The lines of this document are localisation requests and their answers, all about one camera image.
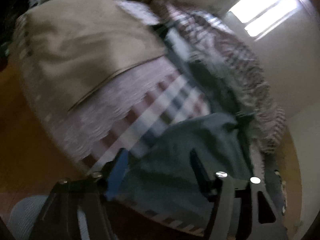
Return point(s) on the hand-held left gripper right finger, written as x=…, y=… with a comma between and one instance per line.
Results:
x=198, y=170

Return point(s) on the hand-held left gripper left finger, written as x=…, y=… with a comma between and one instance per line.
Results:
x=117, y=175

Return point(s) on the dark teal shirt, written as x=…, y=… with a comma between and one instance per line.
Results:
x=175, y=155

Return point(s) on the teal plush pillow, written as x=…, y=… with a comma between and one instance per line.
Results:
x=272, y=172

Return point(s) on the checkered bed sheet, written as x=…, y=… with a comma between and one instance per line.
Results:
x=150, y=105

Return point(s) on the light green sweatshirt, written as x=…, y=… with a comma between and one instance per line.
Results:
x=212, y=80

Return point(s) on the wooden headboard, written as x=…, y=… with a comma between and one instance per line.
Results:
x=292, y=167

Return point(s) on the checkered quilt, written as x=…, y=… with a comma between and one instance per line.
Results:
x=250, y=80

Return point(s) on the beige folded cloth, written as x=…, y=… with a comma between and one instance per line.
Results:
x=87, y=42

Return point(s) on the window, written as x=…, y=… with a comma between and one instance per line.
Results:
x=262, y=12

